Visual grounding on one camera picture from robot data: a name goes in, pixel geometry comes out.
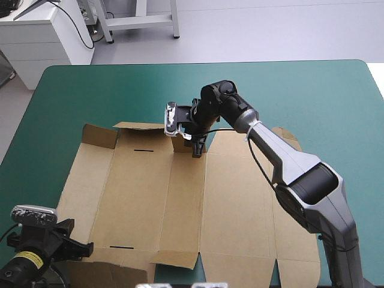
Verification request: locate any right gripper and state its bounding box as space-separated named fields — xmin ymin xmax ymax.
xmin=183 ymin=97 xmax=222 ymax=159

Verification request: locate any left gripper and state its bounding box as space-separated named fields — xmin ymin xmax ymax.
xmin=5 ymin=218 xmax=95 ymax=265

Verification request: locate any white table frame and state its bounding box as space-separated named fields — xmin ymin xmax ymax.
xmin=98 ymin=0 xmax=182 ymax=45

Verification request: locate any thin black power cable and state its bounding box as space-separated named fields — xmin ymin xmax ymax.
xmin=55 ymin=1 xmax=95 ymax=50

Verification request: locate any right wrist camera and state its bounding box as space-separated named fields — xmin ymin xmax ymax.
xmin=163 ymin=101 xmax=193 ymax=141

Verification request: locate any brown cardboard box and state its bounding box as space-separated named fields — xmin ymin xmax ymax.
xmin=55 ymin=121 xmax=322 ymax=288

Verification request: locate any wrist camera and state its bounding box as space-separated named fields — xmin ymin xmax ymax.
xmin=163 ymin=101 xmax=193 ymax=141
xmin=10 ymin=204 xmax=59 ymax=227

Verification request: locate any white cabinet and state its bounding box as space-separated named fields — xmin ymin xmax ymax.
xmin=0 ymin=4 xmax=97 ymax=91

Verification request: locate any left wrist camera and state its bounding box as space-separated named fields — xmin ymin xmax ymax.
xmin=10 ymin=204 xmax=59 ymax=227

